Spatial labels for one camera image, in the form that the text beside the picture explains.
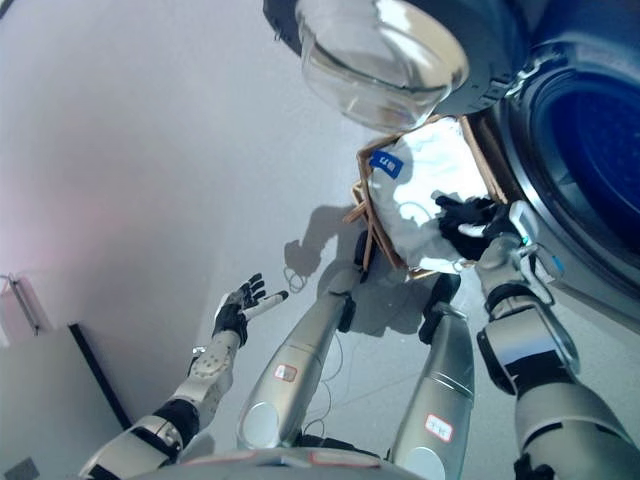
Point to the robot left black hand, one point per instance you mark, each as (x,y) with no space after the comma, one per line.
(235,312)

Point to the robot right black hand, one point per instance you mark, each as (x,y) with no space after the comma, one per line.
(492,220)

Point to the black garment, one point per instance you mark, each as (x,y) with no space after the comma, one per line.
(460,245)

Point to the robot right silver arm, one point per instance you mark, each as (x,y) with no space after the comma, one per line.
(530,345)

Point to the dark grey washing machine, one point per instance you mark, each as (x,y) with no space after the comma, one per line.
(585,150)

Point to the blue basket label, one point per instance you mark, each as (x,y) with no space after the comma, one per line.
(386,163)

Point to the round glass washing machine door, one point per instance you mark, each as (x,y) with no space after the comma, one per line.
(380,55)

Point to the robot left silver leg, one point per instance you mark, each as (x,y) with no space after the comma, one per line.
(295,360)

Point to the robot silver leg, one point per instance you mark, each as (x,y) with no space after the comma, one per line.
(440,380)
(295,360)

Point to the robot right black foot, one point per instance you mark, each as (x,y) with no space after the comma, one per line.
(445,290)

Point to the robot black foot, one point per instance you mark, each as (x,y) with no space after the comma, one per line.
(361,250)
(445,290)

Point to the robot left black foot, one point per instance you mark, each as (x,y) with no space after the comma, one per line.
(361,250)

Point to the robot grey torso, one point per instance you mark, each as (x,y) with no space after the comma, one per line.
(280,465)

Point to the robot right silver leg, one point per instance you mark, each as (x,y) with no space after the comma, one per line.
(440,380)

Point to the wooden frame white laundry basket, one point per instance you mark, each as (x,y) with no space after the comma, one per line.
(425,170)

